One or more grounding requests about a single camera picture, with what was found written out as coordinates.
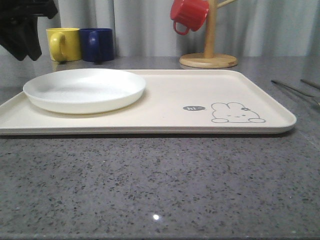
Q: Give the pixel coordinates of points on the wooden mug tree stand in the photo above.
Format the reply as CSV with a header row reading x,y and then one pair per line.
x,y
209,59

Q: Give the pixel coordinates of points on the silver spoon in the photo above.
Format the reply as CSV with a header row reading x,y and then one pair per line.
x,y
310,83

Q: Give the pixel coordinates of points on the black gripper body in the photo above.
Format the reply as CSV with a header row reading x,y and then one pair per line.
x,y
19,26

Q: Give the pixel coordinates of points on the red mug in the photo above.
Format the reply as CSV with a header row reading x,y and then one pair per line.
x,y
188,15

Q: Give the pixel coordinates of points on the cream rabbit serving tray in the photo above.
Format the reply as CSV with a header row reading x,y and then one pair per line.
x,y
174,101

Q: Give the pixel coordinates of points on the yellow mug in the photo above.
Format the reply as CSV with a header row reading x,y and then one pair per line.
x,y
64,44

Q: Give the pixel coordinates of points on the silver fork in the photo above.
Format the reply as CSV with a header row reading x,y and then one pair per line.
x,y
315,99

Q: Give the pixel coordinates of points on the dark blue mug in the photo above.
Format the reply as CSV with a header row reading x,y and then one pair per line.
x,y
97,44

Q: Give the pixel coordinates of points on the white round plate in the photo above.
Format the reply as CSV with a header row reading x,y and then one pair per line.
x,y
85,91

